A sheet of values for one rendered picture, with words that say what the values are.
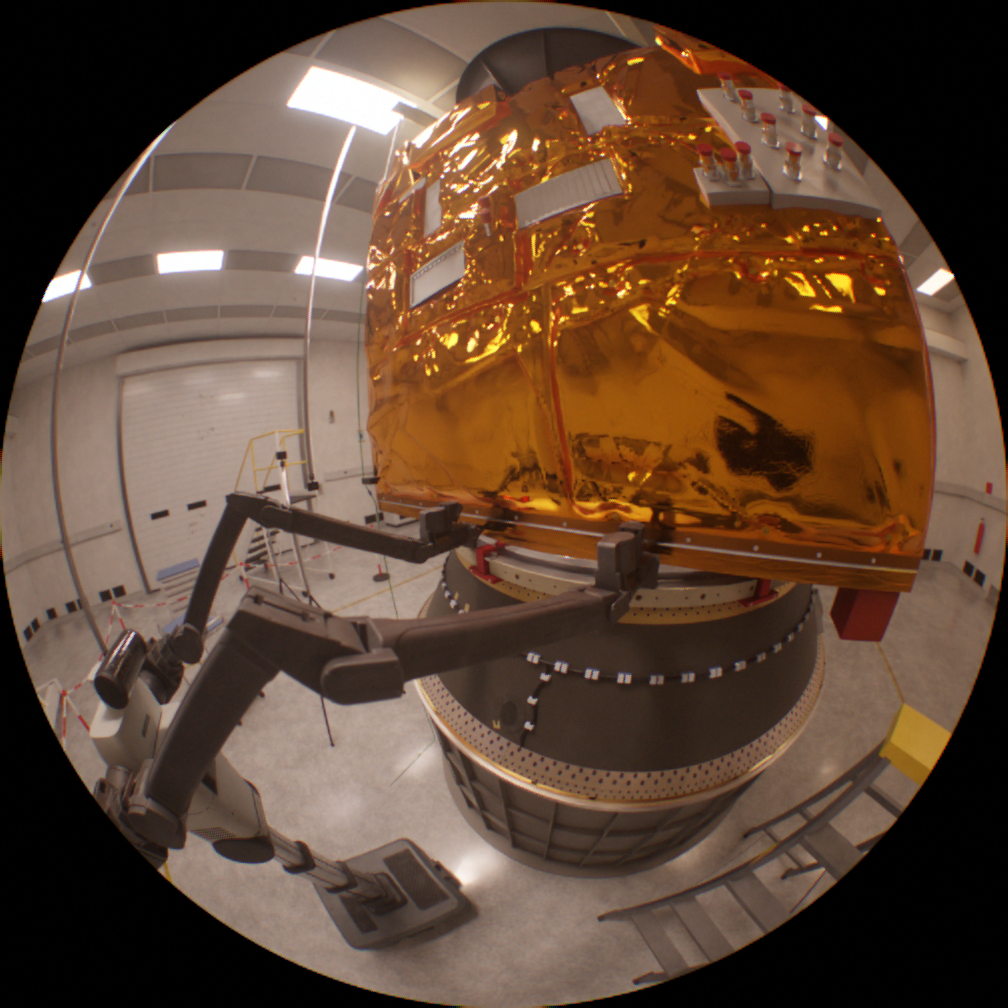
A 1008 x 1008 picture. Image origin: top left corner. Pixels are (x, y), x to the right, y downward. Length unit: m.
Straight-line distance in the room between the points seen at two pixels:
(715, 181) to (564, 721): 1.32
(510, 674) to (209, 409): 7.68
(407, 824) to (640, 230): 2.72
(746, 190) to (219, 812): 1.56
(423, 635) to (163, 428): 7.85
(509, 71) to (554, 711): 2.86
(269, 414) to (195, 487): 2.44
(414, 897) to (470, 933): 0.39
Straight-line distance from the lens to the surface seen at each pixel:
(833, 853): 1.08
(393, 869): 1.90
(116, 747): 0.70
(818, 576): 0.76
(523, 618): 0.36
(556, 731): 0.88
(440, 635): 0.30
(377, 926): 1.90
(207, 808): 0.76
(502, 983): 2.09
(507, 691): 0.91
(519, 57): 2.29
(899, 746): 0.90
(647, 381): 0.65
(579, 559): 0.73
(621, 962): 2.11
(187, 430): 7.87
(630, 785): 0.93
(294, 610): 0.29
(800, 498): 0.64
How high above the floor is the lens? 2.03
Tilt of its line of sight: 12 degrees down
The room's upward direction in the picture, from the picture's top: 4 degrees counter-clockwise
